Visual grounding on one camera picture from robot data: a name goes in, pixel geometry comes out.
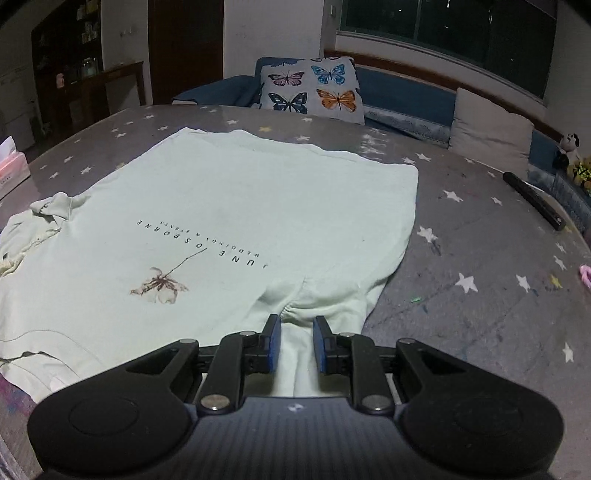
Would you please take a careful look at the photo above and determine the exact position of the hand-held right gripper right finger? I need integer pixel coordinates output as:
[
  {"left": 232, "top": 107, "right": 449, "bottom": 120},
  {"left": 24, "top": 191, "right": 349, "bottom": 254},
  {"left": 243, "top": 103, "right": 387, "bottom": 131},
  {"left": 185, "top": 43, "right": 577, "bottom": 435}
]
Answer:
[{"left": 312, "top": 316, "right": 467, "bottom": 414}]

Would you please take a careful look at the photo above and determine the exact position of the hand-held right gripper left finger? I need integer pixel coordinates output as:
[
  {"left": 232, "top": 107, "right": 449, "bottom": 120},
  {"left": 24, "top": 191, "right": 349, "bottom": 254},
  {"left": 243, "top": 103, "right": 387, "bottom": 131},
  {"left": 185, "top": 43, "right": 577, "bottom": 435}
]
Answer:
[{"left": 122, "top": 314, "right": 283, "bottom": 415}]

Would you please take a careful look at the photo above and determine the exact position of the light green shirt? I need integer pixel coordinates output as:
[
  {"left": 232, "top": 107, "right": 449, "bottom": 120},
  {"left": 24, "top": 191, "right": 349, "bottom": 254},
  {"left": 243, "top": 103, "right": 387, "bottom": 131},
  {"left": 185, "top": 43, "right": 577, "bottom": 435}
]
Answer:
[{"left": 0, "top": 127, "right": 419, "bottom": 402}]

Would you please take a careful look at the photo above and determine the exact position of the grey star-print tablecloth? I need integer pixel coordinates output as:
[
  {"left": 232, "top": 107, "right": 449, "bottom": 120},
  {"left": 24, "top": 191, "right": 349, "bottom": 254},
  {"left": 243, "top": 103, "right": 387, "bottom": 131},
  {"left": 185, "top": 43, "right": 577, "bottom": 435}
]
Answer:
[{"left": 0, "top": 104, "right": 591, "bottom": 480}]

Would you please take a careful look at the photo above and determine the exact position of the black remote control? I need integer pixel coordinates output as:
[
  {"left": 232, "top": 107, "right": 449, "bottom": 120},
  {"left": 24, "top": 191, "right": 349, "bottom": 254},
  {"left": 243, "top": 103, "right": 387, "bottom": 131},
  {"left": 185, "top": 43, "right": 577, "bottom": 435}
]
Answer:
[{"left": 502, "top": 172, "right": 567, "bottom": 232}]

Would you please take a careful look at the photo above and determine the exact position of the butterfly print pillow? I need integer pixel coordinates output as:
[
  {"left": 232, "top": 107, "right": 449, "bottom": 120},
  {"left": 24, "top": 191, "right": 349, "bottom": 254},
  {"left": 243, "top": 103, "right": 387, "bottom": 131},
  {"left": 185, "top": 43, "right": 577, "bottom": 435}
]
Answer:
[{"left": 257, "top": 56, "right": 365, "bottom": 125}]

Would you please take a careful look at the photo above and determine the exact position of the blue sofa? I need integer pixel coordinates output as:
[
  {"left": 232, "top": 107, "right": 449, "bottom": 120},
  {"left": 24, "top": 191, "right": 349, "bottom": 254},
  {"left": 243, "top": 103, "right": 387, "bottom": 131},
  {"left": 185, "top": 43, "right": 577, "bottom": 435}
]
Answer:
[{"left": 172, "top": 56, "right": 591, "bottom": 232}]

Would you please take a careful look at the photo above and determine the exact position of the beige pillow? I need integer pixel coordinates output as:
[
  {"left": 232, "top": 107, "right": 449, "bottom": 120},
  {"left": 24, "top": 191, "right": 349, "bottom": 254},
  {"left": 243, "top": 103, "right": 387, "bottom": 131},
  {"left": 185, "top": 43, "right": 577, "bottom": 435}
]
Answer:
[{"left": 449, "top": 88, "right": 535, "bottom": 175}]

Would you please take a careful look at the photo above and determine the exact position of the dark wooden door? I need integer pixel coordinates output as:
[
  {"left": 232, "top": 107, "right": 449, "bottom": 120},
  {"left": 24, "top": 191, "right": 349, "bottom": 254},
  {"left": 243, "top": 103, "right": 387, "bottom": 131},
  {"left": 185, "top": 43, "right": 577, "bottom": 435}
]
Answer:
[{"left": 148, "top": 0, "right": 225, "bottom": 106}]

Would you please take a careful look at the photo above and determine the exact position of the pink tissue box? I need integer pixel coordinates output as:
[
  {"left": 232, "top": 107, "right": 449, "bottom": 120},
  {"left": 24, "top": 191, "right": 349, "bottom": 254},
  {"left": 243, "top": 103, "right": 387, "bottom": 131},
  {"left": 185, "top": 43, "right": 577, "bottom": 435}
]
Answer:
[{"left": 0, "top": 136, "right": 32, "bottom": 200}]

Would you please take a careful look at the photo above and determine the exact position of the wooden side table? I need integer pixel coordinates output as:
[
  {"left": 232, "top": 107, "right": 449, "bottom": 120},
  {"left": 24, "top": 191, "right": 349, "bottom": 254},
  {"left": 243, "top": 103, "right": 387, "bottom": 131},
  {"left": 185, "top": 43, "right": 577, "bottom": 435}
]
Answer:
[{"left": 67, "top": 61, "right": 146, "bottom": 130}]

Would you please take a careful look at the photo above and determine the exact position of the brown plush bear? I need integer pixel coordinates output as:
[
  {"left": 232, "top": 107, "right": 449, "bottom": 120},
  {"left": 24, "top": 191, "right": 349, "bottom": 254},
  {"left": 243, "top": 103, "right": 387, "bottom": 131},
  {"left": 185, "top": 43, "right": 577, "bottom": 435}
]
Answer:
[{"left": 573, "top": 157, "right": 591, "bottom": 190}]

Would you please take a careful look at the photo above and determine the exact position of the black and white plush panda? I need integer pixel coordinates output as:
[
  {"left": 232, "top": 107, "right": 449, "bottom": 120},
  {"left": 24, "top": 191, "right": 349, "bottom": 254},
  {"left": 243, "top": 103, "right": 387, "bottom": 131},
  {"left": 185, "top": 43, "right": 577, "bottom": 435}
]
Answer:
[{"left": 554, "top": 133, "right": 581, "bottom": 169}]

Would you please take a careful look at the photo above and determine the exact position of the white cabinet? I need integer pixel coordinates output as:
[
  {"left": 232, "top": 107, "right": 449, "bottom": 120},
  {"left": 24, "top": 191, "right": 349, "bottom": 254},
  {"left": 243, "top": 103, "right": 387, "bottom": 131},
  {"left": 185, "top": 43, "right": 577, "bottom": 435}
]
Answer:
[{"left": 0, "top": 65, "right": 37, "bottom": 151}]

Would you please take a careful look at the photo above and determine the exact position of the dark window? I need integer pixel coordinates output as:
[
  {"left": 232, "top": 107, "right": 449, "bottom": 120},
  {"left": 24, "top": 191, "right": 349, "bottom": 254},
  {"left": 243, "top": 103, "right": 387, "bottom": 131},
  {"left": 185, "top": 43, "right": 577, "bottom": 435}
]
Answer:
[{"left": 335, "top": 0, "right": 557, "bottom": 100}]

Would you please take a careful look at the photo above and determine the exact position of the dark shelf cabinet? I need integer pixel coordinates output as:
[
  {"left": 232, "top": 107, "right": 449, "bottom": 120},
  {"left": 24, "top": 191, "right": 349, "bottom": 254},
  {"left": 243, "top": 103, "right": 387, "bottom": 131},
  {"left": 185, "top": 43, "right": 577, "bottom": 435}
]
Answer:
[{"left": 31, "top": 0, "right": 102, "bottom": 139}]

